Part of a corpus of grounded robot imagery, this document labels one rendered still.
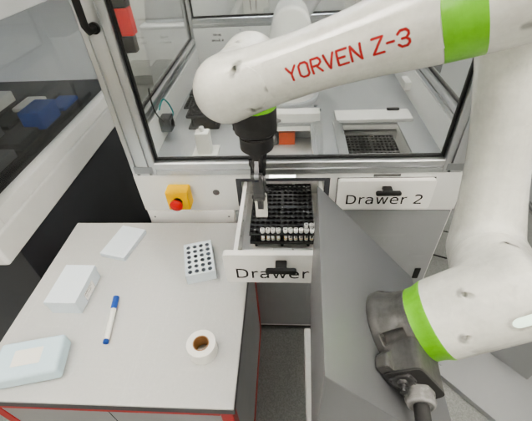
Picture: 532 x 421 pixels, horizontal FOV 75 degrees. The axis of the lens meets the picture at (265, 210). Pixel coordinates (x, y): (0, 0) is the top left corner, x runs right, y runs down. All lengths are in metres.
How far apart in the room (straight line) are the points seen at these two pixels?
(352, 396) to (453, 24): 0.46
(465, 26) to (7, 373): 1.06
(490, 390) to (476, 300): 1.28
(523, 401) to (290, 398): 0.93
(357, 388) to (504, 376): 1.41
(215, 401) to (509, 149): 0.74
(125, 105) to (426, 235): 1.04
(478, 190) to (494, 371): 1.29
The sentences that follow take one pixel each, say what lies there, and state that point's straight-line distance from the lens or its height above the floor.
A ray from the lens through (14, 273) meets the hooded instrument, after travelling 1.45.
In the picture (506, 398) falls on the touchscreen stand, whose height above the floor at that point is 0.04.
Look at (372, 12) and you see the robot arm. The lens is 0.49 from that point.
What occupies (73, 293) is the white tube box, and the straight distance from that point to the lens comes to 1.08.
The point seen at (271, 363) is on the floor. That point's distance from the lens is 1.73.
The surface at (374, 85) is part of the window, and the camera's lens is 0.98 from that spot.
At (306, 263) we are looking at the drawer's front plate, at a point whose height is 0.90.
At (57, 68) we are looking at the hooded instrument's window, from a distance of 1.56.
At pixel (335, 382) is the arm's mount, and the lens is 0.48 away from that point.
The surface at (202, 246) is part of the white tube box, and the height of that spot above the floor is 0.80.
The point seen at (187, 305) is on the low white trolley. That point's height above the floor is 0.76.
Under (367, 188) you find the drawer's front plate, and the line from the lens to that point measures 1.11.
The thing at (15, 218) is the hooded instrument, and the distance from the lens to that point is 1.29.
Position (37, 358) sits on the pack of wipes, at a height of 0.81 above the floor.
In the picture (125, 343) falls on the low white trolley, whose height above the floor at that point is 0.76.
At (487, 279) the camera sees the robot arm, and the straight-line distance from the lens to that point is 0.58.
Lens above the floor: 1.57
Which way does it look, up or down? 42 degrees down
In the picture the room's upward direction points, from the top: 4 degrees counter-clockwise
